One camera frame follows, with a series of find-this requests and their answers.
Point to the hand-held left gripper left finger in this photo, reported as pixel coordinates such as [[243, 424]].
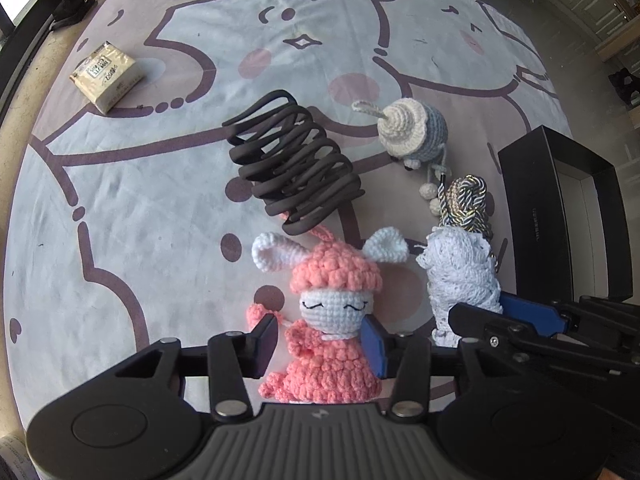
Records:
[[265, 345]]

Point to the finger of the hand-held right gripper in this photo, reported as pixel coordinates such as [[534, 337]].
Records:
[[532, 314], [480, 322]]

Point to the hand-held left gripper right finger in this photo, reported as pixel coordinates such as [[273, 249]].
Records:
[[375, 350]]

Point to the pink crochet bunny doll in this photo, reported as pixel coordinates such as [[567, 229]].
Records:
[[330, 270]]

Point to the black box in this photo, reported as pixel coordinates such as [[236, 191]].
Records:
[[530, 210]]

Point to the dark hair claw clip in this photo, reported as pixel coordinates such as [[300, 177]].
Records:
[[295, 160]]

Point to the grey crochet toy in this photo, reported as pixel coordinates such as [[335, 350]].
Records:
[[420, 130]]

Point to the printed blanket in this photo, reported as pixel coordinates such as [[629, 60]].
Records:
[[150, 185]]

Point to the black bag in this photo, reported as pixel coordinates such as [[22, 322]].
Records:
[[625, 85]]

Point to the wooden table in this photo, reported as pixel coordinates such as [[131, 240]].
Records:
[[620, 45]]

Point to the beige tissue packet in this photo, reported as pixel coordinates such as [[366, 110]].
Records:
[[107, 72]]

